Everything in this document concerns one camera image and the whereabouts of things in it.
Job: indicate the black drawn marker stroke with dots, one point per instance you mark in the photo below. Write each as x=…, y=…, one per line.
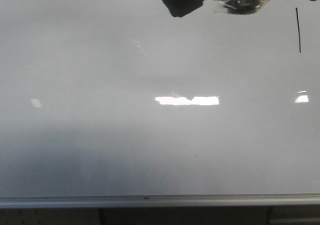
x=298, y=30

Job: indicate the white whiteboard with aluminium frame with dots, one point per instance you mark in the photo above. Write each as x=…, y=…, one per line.
x=115, y=103

